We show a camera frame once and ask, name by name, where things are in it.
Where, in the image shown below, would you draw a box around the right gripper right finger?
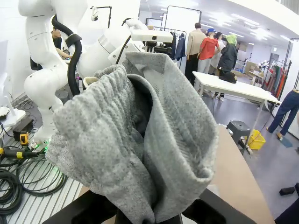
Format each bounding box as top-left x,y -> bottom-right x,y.
181,188 -> 256,224

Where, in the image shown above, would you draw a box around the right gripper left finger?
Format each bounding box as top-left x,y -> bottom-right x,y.
42,188 -> 119,224

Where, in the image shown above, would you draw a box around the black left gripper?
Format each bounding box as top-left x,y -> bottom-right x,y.
144,41 -> 174,56

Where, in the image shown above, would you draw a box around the grey fleece training pants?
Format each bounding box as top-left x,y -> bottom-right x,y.
45,51 -> 220,224

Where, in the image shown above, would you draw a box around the clothes rack with dark garments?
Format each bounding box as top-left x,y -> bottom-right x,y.
153,26 -> 188,70

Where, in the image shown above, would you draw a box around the person in beige jacket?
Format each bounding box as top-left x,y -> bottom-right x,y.
185,22 -> 208,86

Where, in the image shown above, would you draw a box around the black framed white board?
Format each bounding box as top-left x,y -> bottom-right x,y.
163,5 -> 202,33

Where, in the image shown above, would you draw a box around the person in red shirt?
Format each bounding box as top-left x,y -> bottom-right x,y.
197,28 -> 221,75

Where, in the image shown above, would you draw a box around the person in white top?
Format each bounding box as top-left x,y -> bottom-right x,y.
210,31 -> 226,70

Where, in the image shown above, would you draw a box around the person in green hood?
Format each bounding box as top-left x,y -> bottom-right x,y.
216,34 -> 238,73

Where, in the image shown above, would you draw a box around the black bag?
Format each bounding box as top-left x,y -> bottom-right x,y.
218,70 -> 238,84

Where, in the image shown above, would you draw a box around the small black floor block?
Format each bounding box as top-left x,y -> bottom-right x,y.
278,186 -> 296,196

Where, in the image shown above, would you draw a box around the white rectangular table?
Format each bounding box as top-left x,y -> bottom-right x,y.
192,70 -> 282,150

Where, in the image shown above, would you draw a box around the grey plastic stool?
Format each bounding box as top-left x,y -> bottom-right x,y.
225,119 -> 252,155

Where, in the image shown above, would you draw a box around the yellow plastic basket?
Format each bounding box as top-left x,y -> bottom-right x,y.
244,129 -> 266,150

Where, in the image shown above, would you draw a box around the cardboard boxes stack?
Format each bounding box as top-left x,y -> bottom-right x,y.
242,60 -> 261,79

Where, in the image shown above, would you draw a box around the black box on plate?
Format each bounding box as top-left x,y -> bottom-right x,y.
12,117 -> 35,141

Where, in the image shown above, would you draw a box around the seated man in black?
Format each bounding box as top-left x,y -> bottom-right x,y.
50,26 -> 72,59

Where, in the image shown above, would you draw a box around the clothes rack with colourful garments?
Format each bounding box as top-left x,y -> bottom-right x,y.
261,59 -> 293,100

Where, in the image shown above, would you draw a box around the person in blue jeans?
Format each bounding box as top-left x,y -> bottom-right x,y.
266,89 -> 299,140

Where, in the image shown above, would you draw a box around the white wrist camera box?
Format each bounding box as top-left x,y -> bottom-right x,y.
130,29 -> 174,44

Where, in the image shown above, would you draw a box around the ribbed aluminium base plate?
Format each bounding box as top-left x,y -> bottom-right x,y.
0,92 -> 84,224

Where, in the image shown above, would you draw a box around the black coiled cable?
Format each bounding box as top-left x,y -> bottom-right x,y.
0,149 -> 69,217

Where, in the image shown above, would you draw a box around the camera on black stand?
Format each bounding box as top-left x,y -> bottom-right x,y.
90,6 -> 113,29

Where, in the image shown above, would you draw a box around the yellow black cable plug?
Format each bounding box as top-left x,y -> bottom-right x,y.
0,147 -> 39,160

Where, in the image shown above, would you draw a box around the black corrugated hose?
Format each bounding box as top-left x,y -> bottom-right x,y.
51,14 -> 83,97

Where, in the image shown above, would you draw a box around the white stand bracket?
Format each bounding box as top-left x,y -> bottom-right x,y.
0,95 -> 27,128

